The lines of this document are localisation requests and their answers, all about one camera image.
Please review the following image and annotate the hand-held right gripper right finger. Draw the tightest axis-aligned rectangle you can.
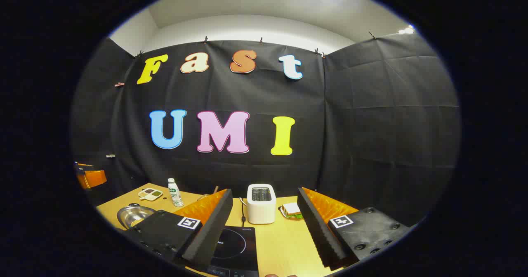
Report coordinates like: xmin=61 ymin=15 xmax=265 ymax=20
xmin=297 ymin=187 xmax=413 ymax=270

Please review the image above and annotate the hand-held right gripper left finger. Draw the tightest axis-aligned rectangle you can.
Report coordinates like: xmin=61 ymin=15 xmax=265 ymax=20
xmin=124 ymin=188 xmax=234 ymax=272

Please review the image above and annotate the black induction cooktop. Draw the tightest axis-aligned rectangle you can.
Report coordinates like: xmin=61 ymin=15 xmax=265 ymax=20
xmin=205 ymin=225 xmax=260 ymax=277

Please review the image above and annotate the steel pot with black handles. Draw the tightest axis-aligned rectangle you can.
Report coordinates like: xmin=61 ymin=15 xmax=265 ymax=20
xmin=117 ymin=203 xmax=158 ymax=230

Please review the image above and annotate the white drink bottle green label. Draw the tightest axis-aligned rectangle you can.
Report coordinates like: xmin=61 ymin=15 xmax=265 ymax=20
xmin=167 ymin=178 xmax=184 ymax=208

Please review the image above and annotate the white toaster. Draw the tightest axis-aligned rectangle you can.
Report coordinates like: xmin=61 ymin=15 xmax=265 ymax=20
xmin=247 ymin=184 xmax=277 ymax=225

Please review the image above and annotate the white divided dish of beans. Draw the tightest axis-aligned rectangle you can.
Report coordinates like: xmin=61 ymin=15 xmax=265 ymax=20
xmin=138 ymin=188 xmax=164 ymax=202

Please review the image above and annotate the black backdrop cloth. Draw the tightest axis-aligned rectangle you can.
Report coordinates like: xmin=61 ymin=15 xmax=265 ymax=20
xmin=70 ymin=33 xmax=461 ymax=228

